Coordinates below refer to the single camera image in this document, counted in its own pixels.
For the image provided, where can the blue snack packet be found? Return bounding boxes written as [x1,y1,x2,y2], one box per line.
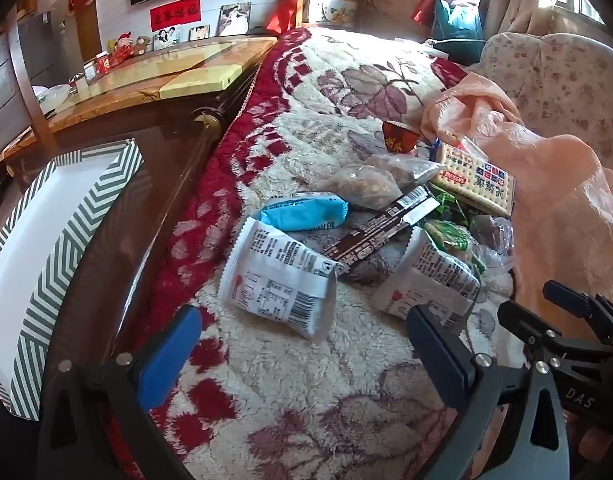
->
[259,191,351,233]

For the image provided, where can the clear bag of red dates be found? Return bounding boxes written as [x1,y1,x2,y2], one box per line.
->
[471,214,516,263]

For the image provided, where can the floral sofa cover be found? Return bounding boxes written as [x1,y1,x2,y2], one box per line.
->
[479,31,613,173]

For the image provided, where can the red candy packet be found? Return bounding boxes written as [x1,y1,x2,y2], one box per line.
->
[381,120,420,156]

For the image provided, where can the white snack packet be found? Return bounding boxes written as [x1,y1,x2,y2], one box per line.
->
[371,225,483,336]
[218,215,338,344]

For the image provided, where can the brown chocolate bar packet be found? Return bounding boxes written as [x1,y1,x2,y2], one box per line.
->
[321,186,441,277]

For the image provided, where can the plush toy dolls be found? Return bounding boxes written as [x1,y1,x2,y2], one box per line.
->
[108,31,152,66]

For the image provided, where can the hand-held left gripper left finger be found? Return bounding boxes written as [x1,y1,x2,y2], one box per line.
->
[36,304,203,480]

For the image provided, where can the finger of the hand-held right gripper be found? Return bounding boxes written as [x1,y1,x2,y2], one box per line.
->
[497,300,613,362]
[543,280,613,334]

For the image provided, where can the red wall banner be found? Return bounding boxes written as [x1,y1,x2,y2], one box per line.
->
[149,0,202,33]

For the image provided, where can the peach plastic bag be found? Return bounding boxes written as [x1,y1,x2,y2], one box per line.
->
[421,71,613,353]

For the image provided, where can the teal bag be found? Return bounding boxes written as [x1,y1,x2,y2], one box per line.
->
[433,0,483,42]

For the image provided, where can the wooden side table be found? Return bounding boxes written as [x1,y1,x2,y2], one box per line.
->
[0,35,280,173]

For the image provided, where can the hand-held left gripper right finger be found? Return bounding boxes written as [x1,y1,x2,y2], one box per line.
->
[405,304,572,480]

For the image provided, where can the cracker packet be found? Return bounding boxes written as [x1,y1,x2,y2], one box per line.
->
[431,141,518,219]

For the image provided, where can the white plastic bag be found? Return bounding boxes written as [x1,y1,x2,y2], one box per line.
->
[33,83,72,112]

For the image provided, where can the clear bag of nuts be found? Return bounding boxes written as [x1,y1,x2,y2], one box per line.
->
[325,154,437,211]

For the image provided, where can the red floral blanket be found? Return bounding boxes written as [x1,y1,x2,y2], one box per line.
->
[121,26,527,480]

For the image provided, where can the wooden chair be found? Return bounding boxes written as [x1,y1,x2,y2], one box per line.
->
[0,7,60,163]

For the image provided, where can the brass knob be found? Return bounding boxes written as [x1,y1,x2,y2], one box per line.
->
[193,113,223,134]

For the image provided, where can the green striped cardboard box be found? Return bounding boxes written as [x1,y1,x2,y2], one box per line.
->
[0,137,144,421]

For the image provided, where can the light green snack packet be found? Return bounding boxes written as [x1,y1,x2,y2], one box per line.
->
[424,217,487,275]

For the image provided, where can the wedding photo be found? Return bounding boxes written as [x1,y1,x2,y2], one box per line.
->
[217,2,252,37]

